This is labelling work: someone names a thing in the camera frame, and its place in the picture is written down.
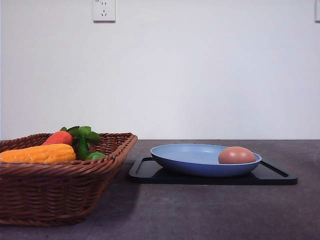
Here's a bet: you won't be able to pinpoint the blue plate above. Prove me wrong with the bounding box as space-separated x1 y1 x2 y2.
150 143 262 177

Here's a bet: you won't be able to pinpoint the brown egg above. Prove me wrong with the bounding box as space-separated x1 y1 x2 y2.
218 146 256 164

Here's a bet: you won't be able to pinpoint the brown wicker basket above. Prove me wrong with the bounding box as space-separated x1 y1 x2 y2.
0 133 138 227

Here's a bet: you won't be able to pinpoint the black serving tray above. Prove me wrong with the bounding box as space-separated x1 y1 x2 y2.
129 157 298 186

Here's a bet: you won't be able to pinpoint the green toy pepper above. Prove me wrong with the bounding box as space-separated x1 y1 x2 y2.
85 152 105 161

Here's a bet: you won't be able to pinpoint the green carrot leaves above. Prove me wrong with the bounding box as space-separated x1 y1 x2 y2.
60 126 101 161

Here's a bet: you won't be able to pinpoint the orange toy carrot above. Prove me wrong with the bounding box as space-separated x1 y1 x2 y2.
42 131 73 146

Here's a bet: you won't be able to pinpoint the yellow toy corn cob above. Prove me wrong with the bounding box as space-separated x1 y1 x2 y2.
0 143 76 163

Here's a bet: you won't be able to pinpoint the white wall socket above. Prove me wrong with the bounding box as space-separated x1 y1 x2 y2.
92 0 116 24

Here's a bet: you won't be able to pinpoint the white wall fixture right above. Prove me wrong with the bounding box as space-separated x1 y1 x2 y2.
314 0 320 24

